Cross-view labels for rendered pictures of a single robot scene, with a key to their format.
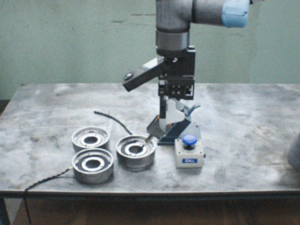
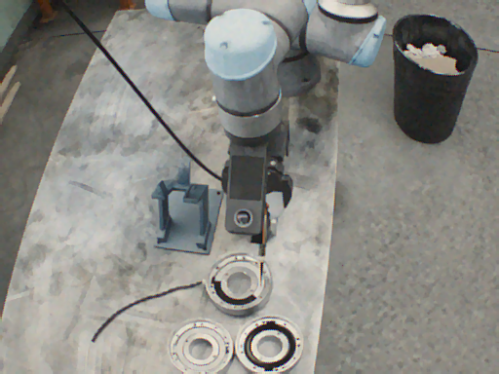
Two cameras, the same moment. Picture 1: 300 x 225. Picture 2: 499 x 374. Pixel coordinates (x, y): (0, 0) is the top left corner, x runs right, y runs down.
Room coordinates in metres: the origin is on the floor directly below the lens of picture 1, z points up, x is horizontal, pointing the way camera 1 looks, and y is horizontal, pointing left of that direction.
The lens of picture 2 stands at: (0.68, 0.39, 1.66)
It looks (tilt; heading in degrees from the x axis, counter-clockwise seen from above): 56 degrees down; 286
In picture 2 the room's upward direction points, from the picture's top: 10 degrees counter-clockwise
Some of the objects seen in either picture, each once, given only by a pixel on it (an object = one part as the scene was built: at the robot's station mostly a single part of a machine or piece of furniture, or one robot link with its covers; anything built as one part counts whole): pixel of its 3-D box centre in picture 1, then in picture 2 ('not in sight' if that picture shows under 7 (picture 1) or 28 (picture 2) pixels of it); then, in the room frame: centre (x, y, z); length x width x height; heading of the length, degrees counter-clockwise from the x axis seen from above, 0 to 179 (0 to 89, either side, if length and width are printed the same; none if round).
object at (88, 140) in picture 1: (91, 142); (201, 350); (0.87, 0.16, 0.82); 0.10 x 0.10 x 0.04
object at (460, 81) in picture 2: not in sight; (430, 81); (0.34, -1.06, 0.21); 0.34 x 0.34 x 0.43
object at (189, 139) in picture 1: (189, 145); not in sight; (0.82, -0.11, 0.85); 0.04 x 0.04 x 0.05
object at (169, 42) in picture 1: (172, 37); (247, 105); (0.80, -0.05, 1.15); 0.08 x 0.08 x 0.05
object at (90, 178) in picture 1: (93, 166); (270, 347); (0.77, 0.14, 0.82); 0.10 x 0.10 x 0.04
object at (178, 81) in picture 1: (175, 71); (256, 142); (0.79, -0.06, 1.07); 0.09 x 0.08 x 0.12; 88
